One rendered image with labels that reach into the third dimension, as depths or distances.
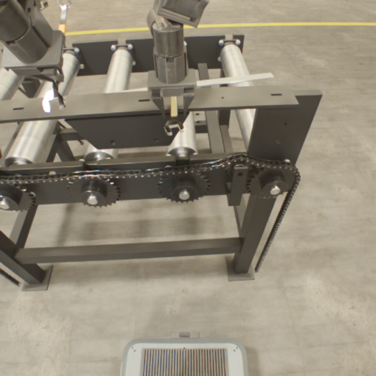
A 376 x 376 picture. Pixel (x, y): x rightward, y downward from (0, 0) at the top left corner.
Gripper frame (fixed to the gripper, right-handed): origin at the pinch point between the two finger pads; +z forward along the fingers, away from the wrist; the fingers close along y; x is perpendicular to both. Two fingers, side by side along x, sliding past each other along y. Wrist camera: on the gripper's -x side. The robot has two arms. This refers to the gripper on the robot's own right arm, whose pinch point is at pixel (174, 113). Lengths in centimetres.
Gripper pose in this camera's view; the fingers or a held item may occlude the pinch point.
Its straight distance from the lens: 66.7
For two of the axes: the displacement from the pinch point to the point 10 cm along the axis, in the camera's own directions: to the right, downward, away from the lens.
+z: 0.2, 6.3, 7.8
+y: -10.0, 0.5, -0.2
